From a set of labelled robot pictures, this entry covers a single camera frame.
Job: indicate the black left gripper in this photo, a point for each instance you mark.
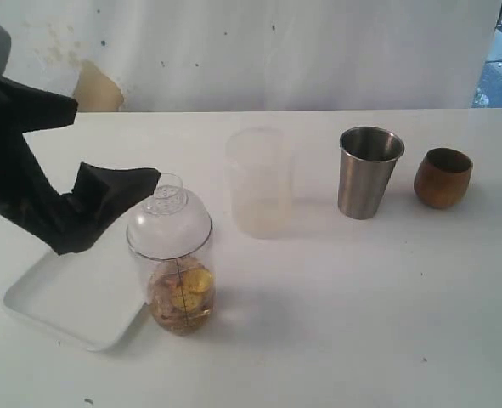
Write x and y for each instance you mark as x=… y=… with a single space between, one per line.
x=74 y=221

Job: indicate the clear dome strainer lid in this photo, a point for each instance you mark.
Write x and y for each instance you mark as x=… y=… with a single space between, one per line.
x=170 y=223

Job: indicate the clear plastic shaker cup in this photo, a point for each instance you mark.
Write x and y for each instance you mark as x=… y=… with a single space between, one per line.
x=147 y=267

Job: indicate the stainless steel cup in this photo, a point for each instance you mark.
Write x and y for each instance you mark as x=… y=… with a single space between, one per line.
x=368 y=157

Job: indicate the small amber bowl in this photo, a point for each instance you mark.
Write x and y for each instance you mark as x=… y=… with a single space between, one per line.
x=443 y=177

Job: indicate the white rectangular tray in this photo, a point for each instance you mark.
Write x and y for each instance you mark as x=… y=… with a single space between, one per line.
x=87 y=299

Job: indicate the frosted translucent plastic cup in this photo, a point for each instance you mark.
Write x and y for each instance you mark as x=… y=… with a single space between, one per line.
x=259 y=164

